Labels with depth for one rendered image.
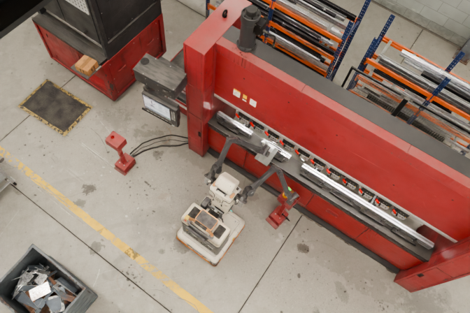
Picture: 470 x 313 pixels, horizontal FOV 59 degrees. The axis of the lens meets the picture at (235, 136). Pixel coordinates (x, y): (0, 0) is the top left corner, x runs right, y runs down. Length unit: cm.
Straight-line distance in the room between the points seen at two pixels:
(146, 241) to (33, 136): 226
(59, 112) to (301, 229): 385
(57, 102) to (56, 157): 90
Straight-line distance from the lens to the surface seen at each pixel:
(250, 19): 378
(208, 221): 473
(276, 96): 419
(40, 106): 679
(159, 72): 436
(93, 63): 562
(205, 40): 414
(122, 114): 643
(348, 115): 389
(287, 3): 581
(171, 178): 588
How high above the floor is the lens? 544
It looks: 62 degrees down
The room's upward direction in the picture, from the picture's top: 9 degrees clockwise
